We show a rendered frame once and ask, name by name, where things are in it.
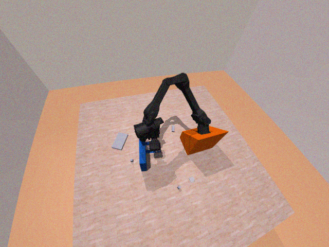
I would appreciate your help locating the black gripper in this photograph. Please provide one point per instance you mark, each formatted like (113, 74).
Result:
(155, 144)

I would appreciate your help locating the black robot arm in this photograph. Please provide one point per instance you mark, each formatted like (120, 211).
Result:
(152, 124)

